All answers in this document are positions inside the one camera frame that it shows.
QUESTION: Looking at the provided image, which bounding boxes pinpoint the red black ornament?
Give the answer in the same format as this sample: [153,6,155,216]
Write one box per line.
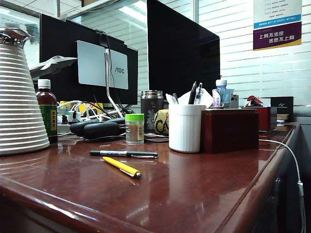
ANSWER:
[244,95,264,107]

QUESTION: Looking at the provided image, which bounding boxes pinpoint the white ribbed pen holder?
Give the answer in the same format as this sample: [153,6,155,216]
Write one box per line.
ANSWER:
[168,103,207,153]

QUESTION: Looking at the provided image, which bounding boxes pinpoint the dark red wooden box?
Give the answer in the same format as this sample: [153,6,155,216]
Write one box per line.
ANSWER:
[200,108,260,154]

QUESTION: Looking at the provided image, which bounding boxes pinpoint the red gift box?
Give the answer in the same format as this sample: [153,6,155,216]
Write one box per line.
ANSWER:
[242,106,277,132]

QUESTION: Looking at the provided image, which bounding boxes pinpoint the black marker pen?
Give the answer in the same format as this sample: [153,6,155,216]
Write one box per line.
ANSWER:
[89,150,158,159]

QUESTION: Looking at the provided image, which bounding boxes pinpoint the yellow box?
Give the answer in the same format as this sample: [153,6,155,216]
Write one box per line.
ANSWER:
[59,100,104,115]

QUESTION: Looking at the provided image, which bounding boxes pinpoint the black monitor cable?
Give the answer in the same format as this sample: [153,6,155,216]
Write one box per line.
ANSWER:
[98,31,117,88]

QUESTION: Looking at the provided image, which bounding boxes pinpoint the white tissue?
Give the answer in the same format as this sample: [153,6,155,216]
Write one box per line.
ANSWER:
[166,87,213,109]

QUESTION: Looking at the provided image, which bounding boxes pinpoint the yellow ballpoint pen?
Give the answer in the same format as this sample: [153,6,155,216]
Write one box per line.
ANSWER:
[102,156,142,180]

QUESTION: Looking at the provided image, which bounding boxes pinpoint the black box white logo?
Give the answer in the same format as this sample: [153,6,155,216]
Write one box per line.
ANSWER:
[270,96,294,123]

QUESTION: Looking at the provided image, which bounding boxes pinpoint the clear pen black cap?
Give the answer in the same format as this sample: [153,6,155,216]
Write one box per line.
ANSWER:
[194,82,204,105]

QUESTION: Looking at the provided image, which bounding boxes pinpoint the white charging cable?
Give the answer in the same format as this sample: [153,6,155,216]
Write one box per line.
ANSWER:
[259,139,307,233]

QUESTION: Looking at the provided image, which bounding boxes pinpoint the yellow tin black print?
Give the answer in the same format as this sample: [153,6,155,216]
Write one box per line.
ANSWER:
[154,109,170,135]

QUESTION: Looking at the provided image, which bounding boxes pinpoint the purple white wall poster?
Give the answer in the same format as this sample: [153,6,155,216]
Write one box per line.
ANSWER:
[253,0,303,51]

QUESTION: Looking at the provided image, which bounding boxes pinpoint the water bottle blue cap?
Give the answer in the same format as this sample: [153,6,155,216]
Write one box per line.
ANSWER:
[211,79,229,109]

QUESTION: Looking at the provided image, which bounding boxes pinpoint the white ribbed thermos jug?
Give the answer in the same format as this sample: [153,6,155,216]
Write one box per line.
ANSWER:
[0,27,51,156]

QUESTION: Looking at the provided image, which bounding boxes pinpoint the small jar green lid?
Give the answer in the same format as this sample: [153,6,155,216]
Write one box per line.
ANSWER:
[124,113,145,145]

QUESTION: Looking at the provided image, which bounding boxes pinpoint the grey model airplane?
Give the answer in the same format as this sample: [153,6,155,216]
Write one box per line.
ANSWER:
[29,55,78,78]

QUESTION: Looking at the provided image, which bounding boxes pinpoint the brown bottle green label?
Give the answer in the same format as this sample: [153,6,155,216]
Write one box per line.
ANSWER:
[35,79,58,144]

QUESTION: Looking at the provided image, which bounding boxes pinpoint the black desk cable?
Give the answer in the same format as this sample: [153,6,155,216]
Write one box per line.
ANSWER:
[84,134,170,144]

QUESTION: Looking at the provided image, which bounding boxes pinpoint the white power strip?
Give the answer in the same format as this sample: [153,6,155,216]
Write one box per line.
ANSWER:
[57,106,107,133]

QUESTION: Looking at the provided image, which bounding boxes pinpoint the dark thermos cup steel lid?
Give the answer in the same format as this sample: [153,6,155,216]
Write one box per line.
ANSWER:
[140,90,164,134]

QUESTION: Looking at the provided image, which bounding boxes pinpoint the small grey box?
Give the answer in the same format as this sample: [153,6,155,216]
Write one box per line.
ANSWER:
[230,94,240,109]

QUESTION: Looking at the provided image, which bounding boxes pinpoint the black AOC monitor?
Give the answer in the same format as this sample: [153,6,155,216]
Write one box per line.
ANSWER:
[39,13,138,105]

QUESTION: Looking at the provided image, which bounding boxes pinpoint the clear plastic packet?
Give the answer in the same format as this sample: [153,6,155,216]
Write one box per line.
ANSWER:
[225,88,235,107]

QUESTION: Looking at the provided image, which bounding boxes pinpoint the office desk partition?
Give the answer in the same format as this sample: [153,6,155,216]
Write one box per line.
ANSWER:
[279,117,311,233]

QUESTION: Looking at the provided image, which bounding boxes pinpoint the silver monitor stand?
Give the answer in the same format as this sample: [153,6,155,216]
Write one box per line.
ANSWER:
[76,40,129,117]

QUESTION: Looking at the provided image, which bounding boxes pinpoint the black padded pouch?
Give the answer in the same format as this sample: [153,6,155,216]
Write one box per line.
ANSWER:
[82,122,120,140]
[69,117,126,135]

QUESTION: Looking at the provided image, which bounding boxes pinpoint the large black monitor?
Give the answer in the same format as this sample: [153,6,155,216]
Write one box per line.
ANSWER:
[146,0,221,98]

